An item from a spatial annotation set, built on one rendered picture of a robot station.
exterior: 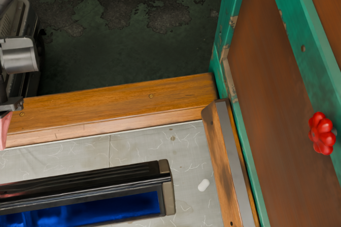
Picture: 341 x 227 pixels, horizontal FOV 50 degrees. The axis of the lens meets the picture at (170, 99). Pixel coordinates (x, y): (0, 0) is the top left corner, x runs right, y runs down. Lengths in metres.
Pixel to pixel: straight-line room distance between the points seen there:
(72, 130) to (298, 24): 0.62
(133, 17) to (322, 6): 1.64
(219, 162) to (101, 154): 0.28
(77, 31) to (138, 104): 1.14
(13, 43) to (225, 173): 0.48
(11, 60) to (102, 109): 0.26
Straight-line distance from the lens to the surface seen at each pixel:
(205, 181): 0.85
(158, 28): 1.95
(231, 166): 0.76
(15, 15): 1.67
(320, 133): 0.39
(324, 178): 0.48
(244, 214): 0.75
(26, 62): 0.76
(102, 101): 0.92
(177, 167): 0.88
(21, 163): 0.94
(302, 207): 0.57
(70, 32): 2.01
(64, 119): 0.92
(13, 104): 0.77
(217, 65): 0.89
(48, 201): 0.51
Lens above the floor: 1.59
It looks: 65 degrees down
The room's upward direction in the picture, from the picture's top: straight up
